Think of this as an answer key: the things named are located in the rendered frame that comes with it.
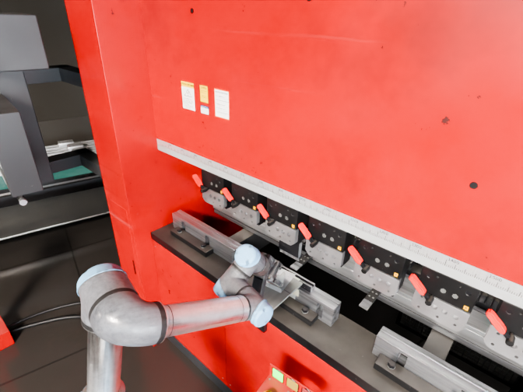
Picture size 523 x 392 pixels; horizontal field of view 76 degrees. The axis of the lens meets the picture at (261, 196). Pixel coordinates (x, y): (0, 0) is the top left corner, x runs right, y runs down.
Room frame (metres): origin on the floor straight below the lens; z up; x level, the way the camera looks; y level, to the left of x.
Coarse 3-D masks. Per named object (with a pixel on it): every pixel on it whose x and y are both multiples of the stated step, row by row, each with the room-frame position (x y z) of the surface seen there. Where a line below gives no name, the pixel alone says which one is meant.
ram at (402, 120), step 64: (192, 0) 1.42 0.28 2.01; (256, 0) 1.22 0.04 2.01; (320, 0) 1.07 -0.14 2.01; (384, 0) 0.95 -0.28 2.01; (448, 0) 0.85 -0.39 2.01; (512, 0) 0.78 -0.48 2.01; (192, 64) 1.44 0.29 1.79; (256, 64) 1.22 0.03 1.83; (320, 64) 1.05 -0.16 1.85; (384, 64) 0.93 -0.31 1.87; (448, 64) 0.83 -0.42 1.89; (512, 64) 0.75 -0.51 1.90; (192, 128) 1.46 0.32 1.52; (256, 128) 1.21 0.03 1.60; (320, 128) 1.04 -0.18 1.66; (384, 128) 0.91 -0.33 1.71; (448, 128) 0.81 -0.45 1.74; (512, 128) 0.73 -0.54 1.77; (256, 192) 1.21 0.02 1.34; (320, 192) 1.02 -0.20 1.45; (384, 192) 0.88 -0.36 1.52; (448, 192) 0.78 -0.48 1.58; (512, 192) 0.70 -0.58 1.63; (448, 256) 0.75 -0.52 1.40; (512, 256) 0.66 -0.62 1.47
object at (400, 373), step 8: (376, 360) 0.78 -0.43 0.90; (384, 360) 0.78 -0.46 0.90; (392, 360) 0.79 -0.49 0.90; (376, 368) 0.77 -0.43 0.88; (384, 368) 0.75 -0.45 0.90; (400, 368) 0.76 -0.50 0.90; (392, 376) 0.73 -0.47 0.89; (400, 376) 0.72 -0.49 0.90; (408, 376) 0.73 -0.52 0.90; (416, 376) 0.73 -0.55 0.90; (400, 384) 0.71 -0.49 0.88; (408, 384) 0.70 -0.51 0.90; (416, 384) 0.70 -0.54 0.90; (424, 384) 0.70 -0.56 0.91
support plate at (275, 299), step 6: (252, 276) 1.09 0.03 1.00; (294, 282) 1.06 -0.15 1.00; (300, 282) 1.06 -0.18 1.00; (288, 288) 1.03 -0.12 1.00; (294, 288) 1.03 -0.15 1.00; (264, 294) 0.99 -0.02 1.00; (270, 294) 0.99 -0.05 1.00; (276, 294) 0.99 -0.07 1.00; (282, 294) 0.99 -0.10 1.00; (288, 294) 0.99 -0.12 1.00; (270, 300) 0.96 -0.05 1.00; (276, 300) 0.96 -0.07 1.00; (282, 300) 0.96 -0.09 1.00; (276, 306) 0.93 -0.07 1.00
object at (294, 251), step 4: (280, 240) 1.15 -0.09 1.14; (280, 244) 1.15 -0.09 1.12; (284, 244) 1.14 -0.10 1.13; (288, 244) 1.13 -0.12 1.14; (296, 244) 1.10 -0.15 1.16; (300, 244) 1.10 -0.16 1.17; (280, 248) 1.15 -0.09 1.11; (284, 248) 1.14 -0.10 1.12; (288, 248) 1.13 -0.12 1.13; (292, 248) 1.11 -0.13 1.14; (296, 248) 1.10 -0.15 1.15; (300, 248) 1.11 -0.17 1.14; (284, 252) 1.15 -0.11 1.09; (288, 252) 1.13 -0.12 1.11; (292, 252) 1.11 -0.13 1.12; (296, 252) 1.10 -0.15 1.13; (300, 252) 1.11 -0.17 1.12; (292, 256) 1.12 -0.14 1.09; (296, 256) 1.10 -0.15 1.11
